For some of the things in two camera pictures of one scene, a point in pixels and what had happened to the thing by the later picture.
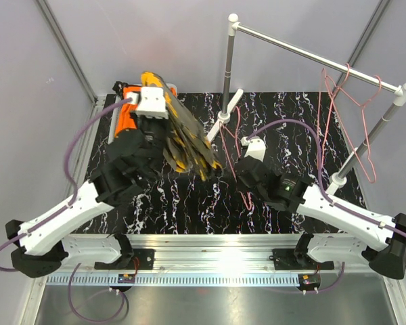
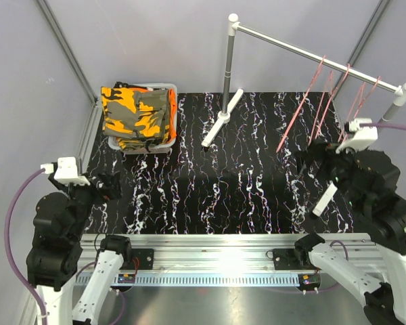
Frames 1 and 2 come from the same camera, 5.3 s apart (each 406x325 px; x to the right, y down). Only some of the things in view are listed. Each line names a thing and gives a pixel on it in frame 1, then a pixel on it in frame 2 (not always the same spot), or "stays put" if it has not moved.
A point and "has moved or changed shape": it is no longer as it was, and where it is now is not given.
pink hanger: (351, 114) → (378, 79)
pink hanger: (249, 206) → (314, 78)
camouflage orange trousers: (187, 147) has moved or changed shape
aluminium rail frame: (105, 261) stays put
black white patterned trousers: (118, 86) stays put
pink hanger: (327, 91) has moved or changed shape
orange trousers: (125, 120) → (173, 111)
